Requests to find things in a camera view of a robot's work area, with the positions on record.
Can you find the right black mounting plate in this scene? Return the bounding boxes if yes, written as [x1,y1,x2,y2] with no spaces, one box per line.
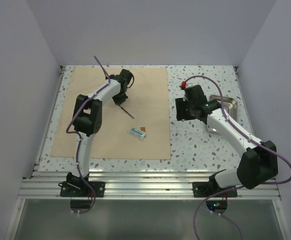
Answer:
[192,181,238,198]

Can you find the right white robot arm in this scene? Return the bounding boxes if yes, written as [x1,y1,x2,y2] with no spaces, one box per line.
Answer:
[175,82,278,197]

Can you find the stainless steel tray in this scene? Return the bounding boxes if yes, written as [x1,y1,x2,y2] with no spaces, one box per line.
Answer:
[205,94,239,133]

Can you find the green white packet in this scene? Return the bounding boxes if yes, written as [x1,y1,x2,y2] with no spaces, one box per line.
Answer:
[128,127,147,141]

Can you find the black mounting plate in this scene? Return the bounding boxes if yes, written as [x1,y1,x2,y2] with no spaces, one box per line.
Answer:
[58,181,106,198]
[192,181,238,198]

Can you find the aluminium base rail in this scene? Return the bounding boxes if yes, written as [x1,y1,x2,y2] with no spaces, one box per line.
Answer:
[17,171,281,201]

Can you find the steel scalpel handle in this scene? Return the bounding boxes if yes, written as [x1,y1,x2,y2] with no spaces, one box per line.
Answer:
[119,105,135,119]

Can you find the beige cloth mat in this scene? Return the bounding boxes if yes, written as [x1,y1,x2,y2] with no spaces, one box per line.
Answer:
[50,67,171,160]

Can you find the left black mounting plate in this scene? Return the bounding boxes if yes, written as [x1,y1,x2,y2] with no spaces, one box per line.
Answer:
[58,181,106,198]

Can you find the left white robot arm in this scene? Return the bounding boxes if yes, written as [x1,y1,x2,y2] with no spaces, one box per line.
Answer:
[66,69,135,197]

